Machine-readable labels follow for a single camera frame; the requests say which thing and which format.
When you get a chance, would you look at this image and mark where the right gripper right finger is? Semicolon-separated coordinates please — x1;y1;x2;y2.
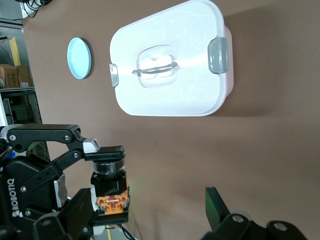
199;186;308;240

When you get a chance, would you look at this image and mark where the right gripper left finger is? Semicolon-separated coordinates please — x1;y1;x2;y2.
0;187;95;240

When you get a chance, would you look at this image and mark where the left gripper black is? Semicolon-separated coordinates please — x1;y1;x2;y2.
0;124;125;228

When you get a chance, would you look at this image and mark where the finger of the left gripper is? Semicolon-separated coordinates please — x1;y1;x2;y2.
91;209;130;225

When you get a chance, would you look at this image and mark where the grey metal shelf rack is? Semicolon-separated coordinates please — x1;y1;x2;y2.
0;17;48;156

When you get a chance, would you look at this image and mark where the brown table mat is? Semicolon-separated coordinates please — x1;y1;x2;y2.
21;0;320;240

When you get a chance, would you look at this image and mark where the cardboard box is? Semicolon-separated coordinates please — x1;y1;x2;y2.
0;64;20;89
16;65;32;88

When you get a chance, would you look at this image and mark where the light blue plate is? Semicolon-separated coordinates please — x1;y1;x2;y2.
66;36;95;80

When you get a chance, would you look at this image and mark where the yellow flat panel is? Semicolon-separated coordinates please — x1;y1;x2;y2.
9;36;21;67

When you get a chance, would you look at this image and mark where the white lidded storage box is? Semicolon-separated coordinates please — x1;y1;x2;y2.
109;0;235;118

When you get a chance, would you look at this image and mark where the black cable tangle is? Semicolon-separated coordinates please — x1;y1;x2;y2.
14;0;53;19

